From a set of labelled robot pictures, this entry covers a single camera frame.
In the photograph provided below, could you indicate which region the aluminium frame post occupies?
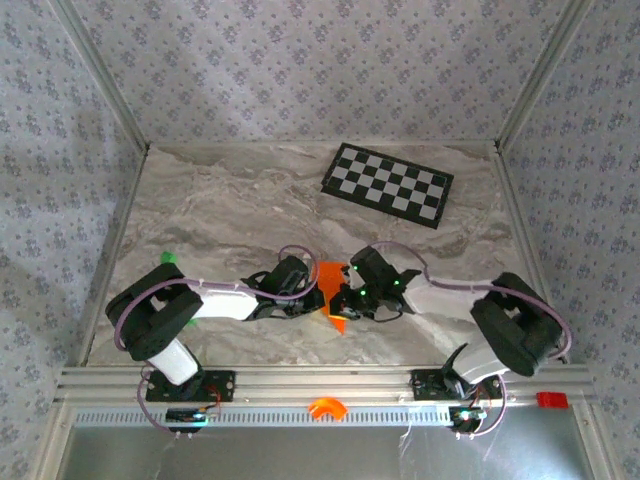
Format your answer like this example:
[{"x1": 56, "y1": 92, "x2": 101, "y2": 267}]
[
  {"x1": 494, "y1": 0, "x2": 601, "y2": 152},
  {"x1": 49, "y1": 0, "x2": 151, "y2": 152}
]

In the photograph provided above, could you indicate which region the orange plastic arc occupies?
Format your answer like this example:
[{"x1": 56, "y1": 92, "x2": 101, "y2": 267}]
[{"x1": 307, "y1": 396, "x2": 349, "y2": 422}]

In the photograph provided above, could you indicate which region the slotted grey cable duct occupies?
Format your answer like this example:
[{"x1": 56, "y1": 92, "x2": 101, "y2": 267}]
[{"x1": 72, "y1": 405, "x2": 576, "y2": 429}]

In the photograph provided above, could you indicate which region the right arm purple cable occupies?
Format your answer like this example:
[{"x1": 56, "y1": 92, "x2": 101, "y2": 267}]
[{"x1": 372, "y1": 241, "x2": 573, "y2": 439}]

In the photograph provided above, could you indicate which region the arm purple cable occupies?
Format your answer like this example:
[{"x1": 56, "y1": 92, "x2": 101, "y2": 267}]
[
  {"x1": 372, "y1": 241, "x2": 573, "y2": 439},
  {"x1": 113, "y1": 243, "x2": 321, "y2": 436}
]

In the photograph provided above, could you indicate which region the aluminium mounting rail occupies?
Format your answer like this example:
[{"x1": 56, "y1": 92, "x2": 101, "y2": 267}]
[{"x1": 53, "y1": 364, "x2": 596, "y2": 404}]

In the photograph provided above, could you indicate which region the grey metal sheet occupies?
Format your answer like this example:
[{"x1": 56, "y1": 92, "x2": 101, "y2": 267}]
[{"x1": 64, "y1": 424, "x2": 594, "y2": 480}]

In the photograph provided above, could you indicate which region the black white checkerboard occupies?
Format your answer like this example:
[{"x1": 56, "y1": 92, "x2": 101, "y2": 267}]
[{"x1": 319, "y1": 142, "x2": 455, "y2": 230}]

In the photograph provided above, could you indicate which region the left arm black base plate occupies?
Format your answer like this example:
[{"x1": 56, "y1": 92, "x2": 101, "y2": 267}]
[{"x1": 144, "y1": 368, "x2": 237, "y2": 404}]

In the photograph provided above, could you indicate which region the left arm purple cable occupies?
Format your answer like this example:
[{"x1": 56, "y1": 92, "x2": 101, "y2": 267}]
[{"x1": 113, "y1": 243, "x2": 321, "y2": 436}]

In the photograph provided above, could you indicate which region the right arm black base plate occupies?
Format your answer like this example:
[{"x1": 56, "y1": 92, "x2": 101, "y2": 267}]
[{"x1": 409, "y1": 368, "x2": 504, "y2": 402}]

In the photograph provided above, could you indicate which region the aluminium side rail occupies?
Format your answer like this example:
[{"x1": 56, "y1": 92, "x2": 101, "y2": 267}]
[
  {"x1": 74, "y1": 147, "x2": 149, "y2": 367},
  {"x1": 492, "y1": 147, "x2": 571, "y2": 365}
]

